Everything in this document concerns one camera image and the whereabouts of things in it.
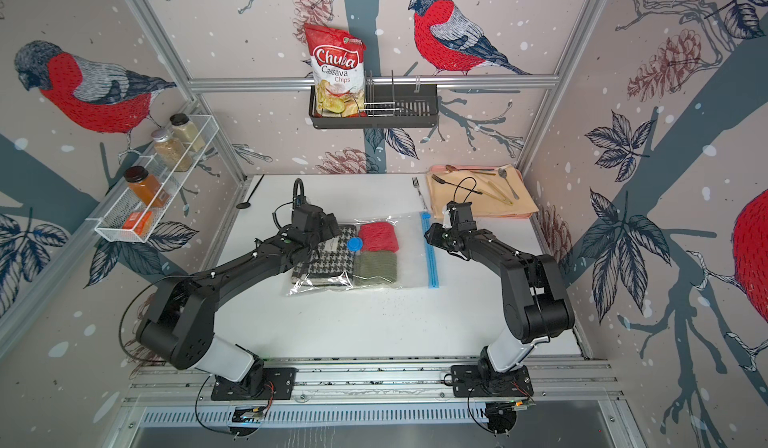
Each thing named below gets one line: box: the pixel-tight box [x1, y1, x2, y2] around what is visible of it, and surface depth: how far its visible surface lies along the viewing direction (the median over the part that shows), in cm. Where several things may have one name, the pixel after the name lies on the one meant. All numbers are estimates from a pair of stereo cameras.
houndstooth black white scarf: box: [292, 224, 357, 285], surface depth 92 cm
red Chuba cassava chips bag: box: [303, 23, 367, 118], surface depth 81 cm
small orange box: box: [122, 211, 153, 236], surface depth 68 cm
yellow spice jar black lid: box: [170, 113, 206, 153], surface depth 82 cm
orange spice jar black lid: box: [124, 166, 170, 208], surface depth 69 cm
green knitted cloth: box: [353, 250, 397, 287], surface depth 92 cm
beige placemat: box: [427, 164, 539, 218], surface depth 119 cm
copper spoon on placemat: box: [445, 164, 495, 172], surface depth 125 cm
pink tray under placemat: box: [429, 164, 500, 173], surface depth 125 cm
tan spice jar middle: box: [151, 128, 193, 172], surface depth 77 cm
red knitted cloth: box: [359, 222, 399, 253], surface depth 100 cm
